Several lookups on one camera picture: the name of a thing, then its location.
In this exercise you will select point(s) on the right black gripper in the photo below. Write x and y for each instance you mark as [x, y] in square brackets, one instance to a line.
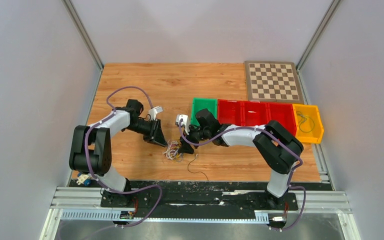
[185, 147]

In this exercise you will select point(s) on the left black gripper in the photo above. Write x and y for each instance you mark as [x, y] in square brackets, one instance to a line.
[155, 135]

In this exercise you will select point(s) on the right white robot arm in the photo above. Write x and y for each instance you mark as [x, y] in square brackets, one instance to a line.
[280, 149]

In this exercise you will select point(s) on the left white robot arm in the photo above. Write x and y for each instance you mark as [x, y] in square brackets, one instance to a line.
[91, 152]

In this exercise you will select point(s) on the green plastic bin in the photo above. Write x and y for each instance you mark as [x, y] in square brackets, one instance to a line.
[203, 103]

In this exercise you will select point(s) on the red bin left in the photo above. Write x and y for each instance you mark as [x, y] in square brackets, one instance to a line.
[230, 112]

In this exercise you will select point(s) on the red bin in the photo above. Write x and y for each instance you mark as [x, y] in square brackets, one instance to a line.
[255, 113]
[284, 113]
[230, 112]

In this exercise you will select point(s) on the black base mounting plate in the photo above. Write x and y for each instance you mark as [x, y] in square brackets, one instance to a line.
[215, 200]

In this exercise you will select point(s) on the red bin middle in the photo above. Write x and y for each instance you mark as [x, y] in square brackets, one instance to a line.
[255, 113]

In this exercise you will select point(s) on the blue white toy block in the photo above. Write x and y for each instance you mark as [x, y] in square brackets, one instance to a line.
[83, 179]

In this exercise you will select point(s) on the wooden chessboard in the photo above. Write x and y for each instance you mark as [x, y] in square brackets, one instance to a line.
[272, 81]

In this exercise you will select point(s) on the red bin right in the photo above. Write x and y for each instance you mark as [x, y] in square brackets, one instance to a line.
[284, 113]

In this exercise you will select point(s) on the yellow plastic bin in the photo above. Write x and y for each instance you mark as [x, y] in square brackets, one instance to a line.
[310, 129]

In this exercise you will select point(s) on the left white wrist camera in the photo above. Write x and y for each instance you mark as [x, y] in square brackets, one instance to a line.
[154, 111]

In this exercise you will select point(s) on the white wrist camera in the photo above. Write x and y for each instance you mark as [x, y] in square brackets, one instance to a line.
[183, 120]
[154, 111]

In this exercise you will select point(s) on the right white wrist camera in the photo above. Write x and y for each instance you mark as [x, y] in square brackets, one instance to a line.
[183, 120]

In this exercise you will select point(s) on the left aluminium corner post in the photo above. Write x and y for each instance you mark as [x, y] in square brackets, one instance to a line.
[72, 12]

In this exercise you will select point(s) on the aluminium corner post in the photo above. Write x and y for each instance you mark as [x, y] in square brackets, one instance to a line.
[330, 12]
[72, 12]

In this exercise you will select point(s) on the right aluminium corner post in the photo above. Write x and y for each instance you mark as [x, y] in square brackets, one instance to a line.
[330, 12]

